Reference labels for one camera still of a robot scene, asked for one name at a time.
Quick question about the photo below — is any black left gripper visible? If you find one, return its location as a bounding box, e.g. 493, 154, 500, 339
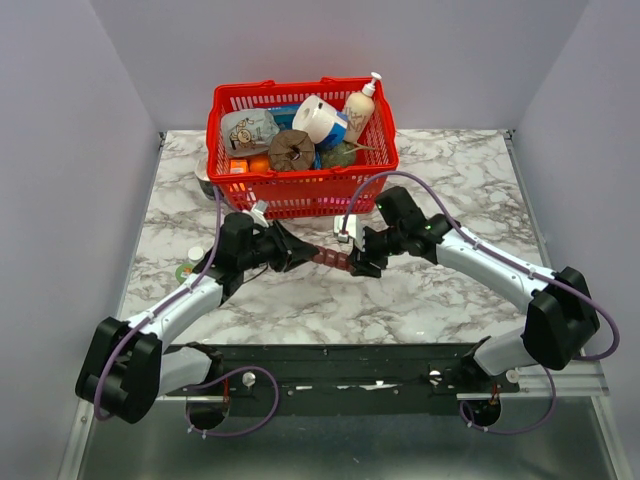
239, 219, 320, 273

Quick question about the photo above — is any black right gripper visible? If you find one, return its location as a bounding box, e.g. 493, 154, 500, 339
348, 226, 405, 281

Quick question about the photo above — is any brown weekly pill organizer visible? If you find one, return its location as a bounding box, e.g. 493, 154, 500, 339
312, 246, 351, 272

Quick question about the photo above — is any green pill bottle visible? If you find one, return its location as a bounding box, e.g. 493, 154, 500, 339
175, 263, 194, 284

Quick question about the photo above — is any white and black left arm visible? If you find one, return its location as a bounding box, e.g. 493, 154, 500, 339
75, 212, 319, 424

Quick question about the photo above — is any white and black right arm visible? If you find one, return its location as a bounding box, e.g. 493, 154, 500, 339
334, 187, 600, 392

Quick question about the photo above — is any red plastic shopping basket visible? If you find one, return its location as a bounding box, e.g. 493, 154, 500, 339
206, 77, 399, 219

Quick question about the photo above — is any orange fruit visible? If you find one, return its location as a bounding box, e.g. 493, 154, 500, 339
248, 154, 270, 173

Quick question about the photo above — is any small white-capped bottle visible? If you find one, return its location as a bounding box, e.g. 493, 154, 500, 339
188, 246, 205, 265

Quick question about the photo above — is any brown round paper package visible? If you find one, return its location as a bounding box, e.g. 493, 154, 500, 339
268, 130, 315, 172

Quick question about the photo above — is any small orange box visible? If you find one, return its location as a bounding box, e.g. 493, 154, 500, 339
229, 158, 250, 174

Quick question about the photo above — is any green round vegetable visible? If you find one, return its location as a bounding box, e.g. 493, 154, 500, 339
320, 142, 357, 169

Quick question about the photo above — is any white dark cup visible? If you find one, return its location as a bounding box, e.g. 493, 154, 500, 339
194, 158, 225, 201

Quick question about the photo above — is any grey cartoon snack bag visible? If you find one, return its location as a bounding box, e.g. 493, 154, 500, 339
220, 108, 280, 157

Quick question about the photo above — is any blue package in basket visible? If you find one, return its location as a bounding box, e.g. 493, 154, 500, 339
268, 104, 300, 130

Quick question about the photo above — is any white toilet paper roll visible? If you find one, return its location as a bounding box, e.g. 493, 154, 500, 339
292, 95, 348, 150

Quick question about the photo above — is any white pump lotion bottle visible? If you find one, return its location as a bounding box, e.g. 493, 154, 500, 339
343, 72, 382, 144

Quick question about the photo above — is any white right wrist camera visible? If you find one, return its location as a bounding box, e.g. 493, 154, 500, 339
333, 214, 364, 250

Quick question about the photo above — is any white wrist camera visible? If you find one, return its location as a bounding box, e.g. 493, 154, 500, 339
333, 214, 364, 250
243, 200, 269, 228

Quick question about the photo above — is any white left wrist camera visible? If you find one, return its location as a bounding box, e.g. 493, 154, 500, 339
243, 200, 269, 228

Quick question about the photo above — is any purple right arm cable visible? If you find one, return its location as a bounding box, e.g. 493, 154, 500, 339
341, 170, 621, 436

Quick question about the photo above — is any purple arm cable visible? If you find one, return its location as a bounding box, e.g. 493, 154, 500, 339
341, 170, 621, 436
92, 185, 280, 439

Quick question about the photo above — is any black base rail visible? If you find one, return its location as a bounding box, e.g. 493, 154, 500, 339
164, 342, 531, 417

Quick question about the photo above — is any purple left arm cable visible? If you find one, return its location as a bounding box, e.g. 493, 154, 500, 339
92, 185, 280, 439

